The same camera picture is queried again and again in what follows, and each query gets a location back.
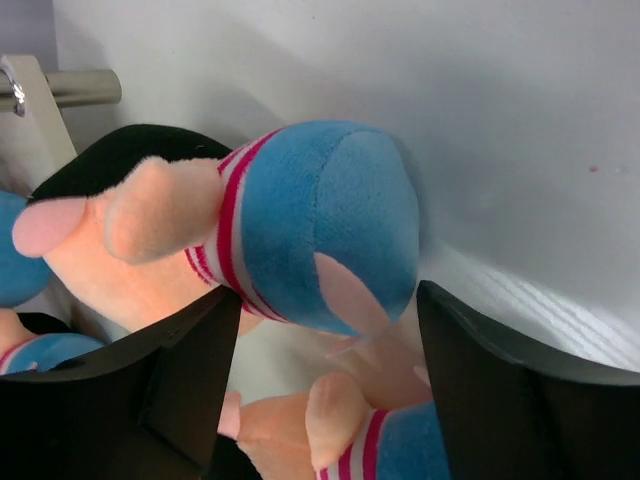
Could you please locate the white two-tier shelf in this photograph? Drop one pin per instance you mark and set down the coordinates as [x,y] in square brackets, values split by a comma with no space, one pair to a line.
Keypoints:
[35,142]

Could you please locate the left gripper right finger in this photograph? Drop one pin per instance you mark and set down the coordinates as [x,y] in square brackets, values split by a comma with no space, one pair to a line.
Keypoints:
[512,407]

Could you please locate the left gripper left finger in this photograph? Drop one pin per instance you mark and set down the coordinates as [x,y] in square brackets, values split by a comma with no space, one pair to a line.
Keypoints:
[144,407]

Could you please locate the boy plush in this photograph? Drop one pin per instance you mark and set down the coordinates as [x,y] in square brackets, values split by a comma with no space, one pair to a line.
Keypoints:
[315,224]

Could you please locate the boy plush showing black hair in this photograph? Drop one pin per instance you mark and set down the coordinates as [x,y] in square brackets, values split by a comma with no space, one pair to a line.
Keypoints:
[374,421]

